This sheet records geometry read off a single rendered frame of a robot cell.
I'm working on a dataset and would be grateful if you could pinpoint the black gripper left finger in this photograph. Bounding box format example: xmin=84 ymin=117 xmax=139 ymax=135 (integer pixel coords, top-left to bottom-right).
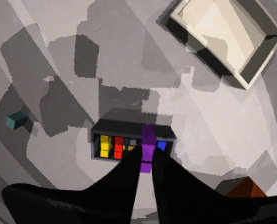
xmin=1 ymin=145 xmax=142 ymax=224

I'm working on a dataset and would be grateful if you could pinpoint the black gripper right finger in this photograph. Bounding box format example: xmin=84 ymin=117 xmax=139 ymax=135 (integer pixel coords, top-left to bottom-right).
xmin=151 ymin=147 xmax=277 ymax=224

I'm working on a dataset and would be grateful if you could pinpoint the small teal cube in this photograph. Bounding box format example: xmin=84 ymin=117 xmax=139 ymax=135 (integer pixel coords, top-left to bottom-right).
xmin=6 ymin=112 xmax=28 ymax=131

